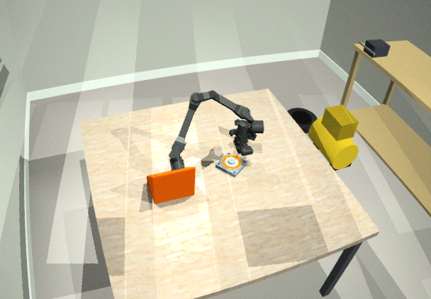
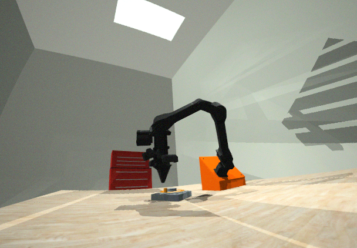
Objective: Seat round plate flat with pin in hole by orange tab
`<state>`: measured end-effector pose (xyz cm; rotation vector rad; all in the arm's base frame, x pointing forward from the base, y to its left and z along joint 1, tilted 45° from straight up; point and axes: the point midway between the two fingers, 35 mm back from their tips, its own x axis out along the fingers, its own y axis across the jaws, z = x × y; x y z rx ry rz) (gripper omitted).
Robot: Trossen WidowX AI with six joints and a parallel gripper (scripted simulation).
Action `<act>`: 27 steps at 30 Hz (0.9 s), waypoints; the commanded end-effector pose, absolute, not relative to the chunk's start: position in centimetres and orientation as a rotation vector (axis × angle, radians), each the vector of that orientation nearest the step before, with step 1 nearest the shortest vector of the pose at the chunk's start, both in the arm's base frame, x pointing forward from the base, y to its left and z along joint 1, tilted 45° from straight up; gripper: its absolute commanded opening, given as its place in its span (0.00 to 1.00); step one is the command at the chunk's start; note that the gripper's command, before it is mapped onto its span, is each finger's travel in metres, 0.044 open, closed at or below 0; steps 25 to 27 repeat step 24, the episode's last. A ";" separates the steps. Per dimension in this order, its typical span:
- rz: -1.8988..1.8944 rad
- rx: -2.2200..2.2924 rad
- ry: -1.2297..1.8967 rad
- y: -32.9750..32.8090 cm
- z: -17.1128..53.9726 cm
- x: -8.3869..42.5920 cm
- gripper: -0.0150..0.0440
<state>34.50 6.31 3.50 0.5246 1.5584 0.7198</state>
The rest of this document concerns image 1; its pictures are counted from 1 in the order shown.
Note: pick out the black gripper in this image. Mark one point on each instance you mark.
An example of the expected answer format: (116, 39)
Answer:
(241, 143)

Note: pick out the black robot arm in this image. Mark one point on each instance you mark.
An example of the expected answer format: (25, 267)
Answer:
(249, 125)

